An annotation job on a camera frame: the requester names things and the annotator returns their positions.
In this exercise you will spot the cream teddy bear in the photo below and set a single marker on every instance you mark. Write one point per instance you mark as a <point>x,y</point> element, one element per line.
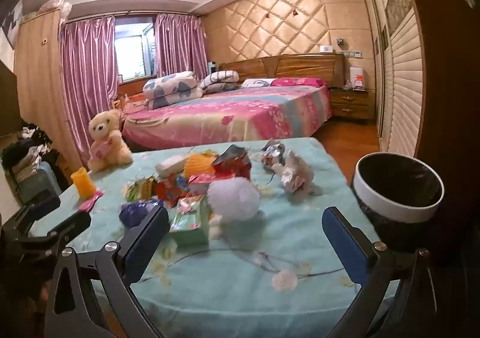
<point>108,142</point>

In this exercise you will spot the wall switch panel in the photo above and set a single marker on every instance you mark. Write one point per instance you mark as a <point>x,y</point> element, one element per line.
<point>350,53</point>

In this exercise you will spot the white foam block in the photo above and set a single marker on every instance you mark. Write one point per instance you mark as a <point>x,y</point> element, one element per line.
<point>170,166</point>

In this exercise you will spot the pile of clothes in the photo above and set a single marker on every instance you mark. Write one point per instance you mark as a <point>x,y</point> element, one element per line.
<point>26,150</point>

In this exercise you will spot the white blue pillow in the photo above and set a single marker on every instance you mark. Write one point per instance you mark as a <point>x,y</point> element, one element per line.
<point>258,83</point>

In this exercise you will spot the white rimmed trash bin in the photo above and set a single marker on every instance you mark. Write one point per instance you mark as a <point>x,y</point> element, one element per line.
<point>393,206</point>

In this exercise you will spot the red blue snack wrapper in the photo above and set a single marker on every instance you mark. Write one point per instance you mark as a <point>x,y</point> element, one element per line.
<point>172,187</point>

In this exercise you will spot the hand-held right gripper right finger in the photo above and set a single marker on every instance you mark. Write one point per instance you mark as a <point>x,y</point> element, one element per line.
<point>345,248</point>

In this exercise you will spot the red silver foil wrapper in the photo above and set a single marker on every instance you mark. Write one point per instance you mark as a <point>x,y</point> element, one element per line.
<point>232,165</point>

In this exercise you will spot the pink plastic toy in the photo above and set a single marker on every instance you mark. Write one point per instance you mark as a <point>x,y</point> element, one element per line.
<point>92,201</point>

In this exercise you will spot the teal floral blanket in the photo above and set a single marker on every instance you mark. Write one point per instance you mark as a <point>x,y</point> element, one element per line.
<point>262,240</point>

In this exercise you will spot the bed with pink floral sheet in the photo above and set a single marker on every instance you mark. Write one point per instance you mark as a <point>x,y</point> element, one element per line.
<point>232,112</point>

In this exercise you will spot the purple plastic bag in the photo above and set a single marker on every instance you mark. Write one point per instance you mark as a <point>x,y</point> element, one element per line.
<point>135,212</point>

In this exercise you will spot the wooden nightstand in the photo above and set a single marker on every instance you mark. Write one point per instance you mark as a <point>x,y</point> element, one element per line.
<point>352,105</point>

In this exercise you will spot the cartoon print foil wrapper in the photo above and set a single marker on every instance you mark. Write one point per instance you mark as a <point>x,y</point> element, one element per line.
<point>272,157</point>

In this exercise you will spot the light wooden wardrobe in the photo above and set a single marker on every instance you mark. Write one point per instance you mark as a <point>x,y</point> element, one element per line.
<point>41,79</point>

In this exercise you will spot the white silver crumpled wrapper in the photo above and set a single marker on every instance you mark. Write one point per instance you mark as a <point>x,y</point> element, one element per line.
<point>296,176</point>

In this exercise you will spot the narrow pink curtain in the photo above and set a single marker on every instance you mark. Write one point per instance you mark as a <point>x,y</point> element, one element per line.
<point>180,45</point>

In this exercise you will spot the pink floral pillow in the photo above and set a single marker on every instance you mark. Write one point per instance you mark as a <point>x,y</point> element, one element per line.
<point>298,82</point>

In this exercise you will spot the wooden headboard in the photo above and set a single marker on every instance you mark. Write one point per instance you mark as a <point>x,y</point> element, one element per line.
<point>300,65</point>

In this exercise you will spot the cream louvered wardrobe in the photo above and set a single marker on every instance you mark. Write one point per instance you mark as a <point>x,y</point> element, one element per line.
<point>405,79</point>

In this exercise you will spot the wide pink curtain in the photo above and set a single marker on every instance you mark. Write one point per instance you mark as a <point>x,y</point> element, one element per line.
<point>88,79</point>

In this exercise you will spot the grey white folded quilt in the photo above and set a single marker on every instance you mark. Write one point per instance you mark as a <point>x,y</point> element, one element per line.
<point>219,80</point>

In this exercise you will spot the clear plastic bag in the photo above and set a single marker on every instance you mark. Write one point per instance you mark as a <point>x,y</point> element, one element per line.
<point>56,5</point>

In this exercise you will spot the green yellow snack wrapper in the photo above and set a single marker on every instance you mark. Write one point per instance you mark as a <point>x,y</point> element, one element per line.
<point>140,187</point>

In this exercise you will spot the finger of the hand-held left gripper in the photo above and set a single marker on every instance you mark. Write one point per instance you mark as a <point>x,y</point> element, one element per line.
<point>39,207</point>
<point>63,227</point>

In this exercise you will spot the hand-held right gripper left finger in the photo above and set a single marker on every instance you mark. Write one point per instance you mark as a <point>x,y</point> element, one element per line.
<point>146,244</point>

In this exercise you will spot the small white wall device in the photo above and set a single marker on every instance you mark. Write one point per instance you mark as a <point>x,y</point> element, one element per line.
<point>325,49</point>

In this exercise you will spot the green tissue packet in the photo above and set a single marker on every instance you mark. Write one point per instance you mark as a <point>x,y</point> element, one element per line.
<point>191,225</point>

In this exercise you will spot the window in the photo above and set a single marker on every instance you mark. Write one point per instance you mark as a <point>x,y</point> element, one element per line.
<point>133,52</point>

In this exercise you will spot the large orange foam net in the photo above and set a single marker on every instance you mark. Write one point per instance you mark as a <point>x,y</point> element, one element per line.
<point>198,165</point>

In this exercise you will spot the white fluffy ball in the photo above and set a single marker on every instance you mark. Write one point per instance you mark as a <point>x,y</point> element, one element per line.
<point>232,199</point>

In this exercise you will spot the blue suitcase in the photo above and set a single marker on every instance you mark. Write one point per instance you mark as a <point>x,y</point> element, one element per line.
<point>37,182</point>

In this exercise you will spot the dark wooden panel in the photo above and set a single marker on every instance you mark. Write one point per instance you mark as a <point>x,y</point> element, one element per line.
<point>446,97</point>

